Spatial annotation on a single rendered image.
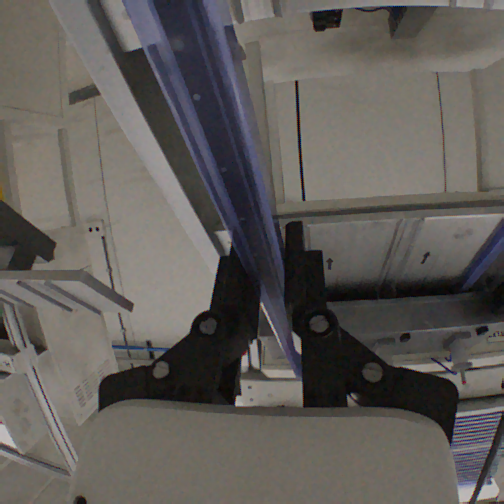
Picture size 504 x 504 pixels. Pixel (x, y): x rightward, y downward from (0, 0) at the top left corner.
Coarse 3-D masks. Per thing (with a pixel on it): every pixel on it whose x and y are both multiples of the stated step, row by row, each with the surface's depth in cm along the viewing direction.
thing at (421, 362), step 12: (492, 336) 43; (264, 348) 52; (468, 348) 43; (480, 348) 43; (492, 348) 42; (264, 360) 50; (276, 360) 50; (396, 360) 46; (408, 360) 45; (420, 360) 45; (444, 360) 44; (468, 360) 43; (480, 360) 43; (492, 360) 44; (264, 372) 51; (276, 372) 51; (288, 372) 50
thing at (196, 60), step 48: (144, 0) 4; (192, 0) 4; (144, 48) 4; (192, 48) 4; (192, 96) 5; (240, 96) 5; (192, 144) 6; (240, 144) 6; (240, 192) 7; (240, 240) 9; (288, 336) 17
